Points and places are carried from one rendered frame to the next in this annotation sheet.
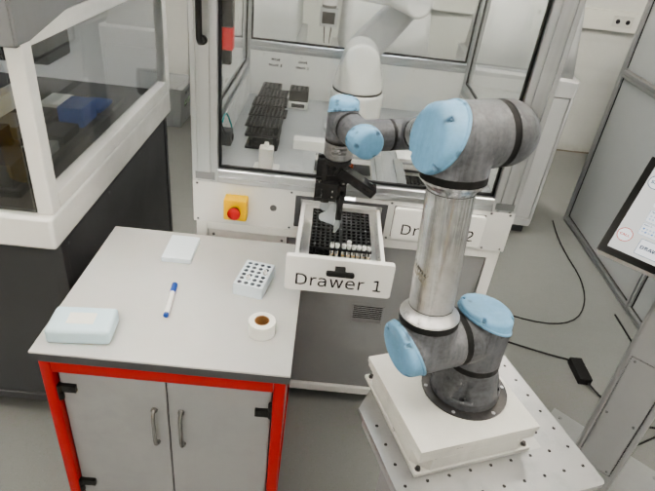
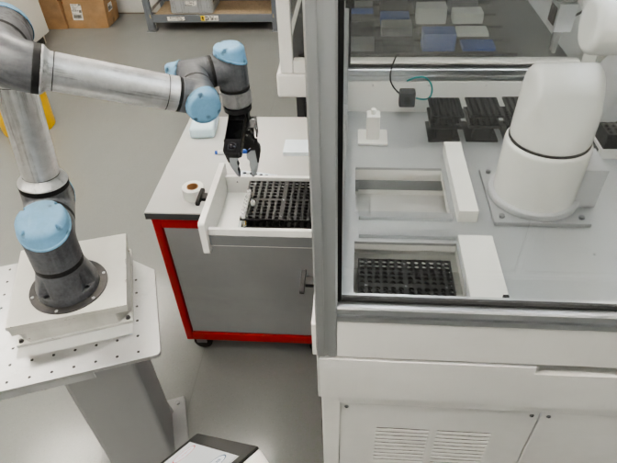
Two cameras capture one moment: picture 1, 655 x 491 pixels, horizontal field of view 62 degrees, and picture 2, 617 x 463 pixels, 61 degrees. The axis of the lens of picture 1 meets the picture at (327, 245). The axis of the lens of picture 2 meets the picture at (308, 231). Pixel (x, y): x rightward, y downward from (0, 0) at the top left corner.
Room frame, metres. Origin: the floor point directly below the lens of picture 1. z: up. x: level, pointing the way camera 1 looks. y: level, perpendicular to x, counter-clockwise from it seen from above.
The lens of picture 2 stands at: (1.63, -1.19, 1.81)
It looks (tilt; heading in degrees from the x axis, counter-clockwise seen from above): 41 degrees down; 98
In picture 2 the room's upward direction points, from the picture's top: 3 degrees counter-clockwise
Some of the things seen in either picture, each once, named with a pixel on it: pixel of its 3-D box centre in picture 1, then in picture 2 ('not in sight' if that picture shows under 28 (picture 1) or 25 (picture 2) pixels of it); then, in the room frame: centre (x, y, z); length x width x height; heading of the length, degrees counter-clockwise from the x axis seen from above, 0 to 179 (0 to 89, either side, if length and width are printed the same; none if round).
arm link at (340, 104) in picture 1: (342, 120); (229, 67); (1.28, 0.00, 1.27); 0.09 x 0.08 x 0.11; 26
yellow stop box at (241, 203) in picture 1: (235, 207); not in sight; (1.49, 0.30, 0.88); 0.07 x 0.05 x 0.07; 92
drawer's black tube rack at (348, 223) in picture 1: (339, 238); (284, 208); (1.39, -0.03, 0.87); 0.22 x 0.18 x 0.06; 2
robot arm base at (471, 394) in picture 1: (468, 370); (63, 272); (0.88, -0.34, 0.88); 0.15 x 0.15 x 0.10
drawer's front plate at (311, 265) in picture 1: (338, 276); (215, 206); (1.19, -0.04, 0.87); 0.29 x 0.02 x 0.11; 92
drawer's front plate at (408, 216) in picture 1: (438, 227); (319, 290); (1.53, -0.34, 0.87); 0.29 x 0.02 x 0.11; 92
